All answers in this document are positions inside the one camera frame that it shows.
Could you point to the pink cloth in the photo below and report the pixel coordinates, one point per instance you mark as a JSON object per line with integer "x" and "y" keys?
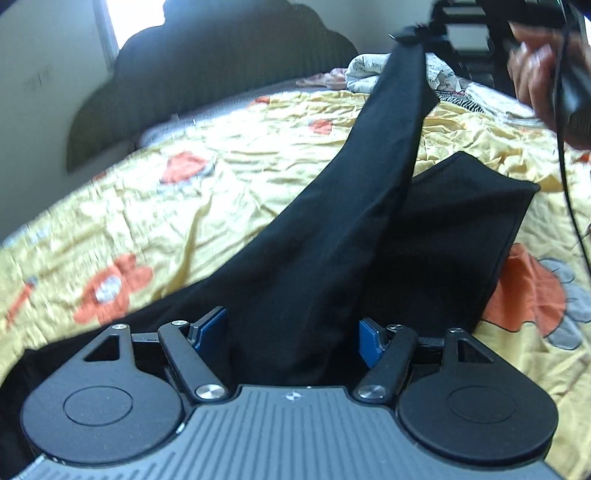
{"x": 323, "y": 79}

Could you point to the yellow carrot-print bedspread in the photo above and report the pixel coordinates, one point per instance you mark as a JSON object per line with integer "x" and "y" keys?
{"x": 138, "y": 221}

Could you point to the window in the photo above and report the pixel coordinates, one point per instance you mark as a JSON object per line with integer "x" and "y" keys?
{"x": 127, "y": 23}

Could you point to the black pants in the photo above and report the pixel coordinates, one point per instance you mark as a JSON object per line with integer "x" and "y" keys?
{"x": 323, "y": 277}

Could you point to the person's right hand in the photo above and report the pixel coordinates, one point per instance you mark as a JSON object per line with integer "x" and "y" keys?
{"x": 531, "y": 64}

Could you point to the white printed crumpled blanket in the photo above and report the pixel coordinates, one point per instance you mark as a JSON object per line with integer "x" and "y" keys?
{"x": 461, "y": 85}

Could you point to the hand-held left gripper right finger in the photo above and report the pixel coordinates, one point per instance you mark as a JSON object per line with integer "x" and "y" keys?
{"x": 369, "y": 342}

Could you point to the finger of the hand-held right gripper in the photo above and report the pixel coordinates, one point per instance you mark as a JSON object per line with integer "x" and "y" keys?
{"x": 415, "y": 32}

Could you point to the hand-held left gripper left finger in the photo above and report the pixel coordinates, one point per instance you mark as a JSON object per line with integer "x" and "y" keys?
{"x": 210, "y": 333}

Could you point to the dark cloud-shaped headboard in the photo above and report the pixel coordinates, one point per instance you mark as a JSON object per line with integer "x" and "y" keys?
{"x": 207, "y": 60}

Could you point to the grey patterned pillow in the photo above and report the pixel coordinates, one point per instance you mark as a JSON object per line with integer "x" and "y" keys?
{"x": 221, "y": 104}

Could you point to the black slatted frame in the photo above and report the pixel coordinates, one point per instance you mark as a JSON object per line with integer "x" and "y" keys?
{"x": 466, "y": 41}

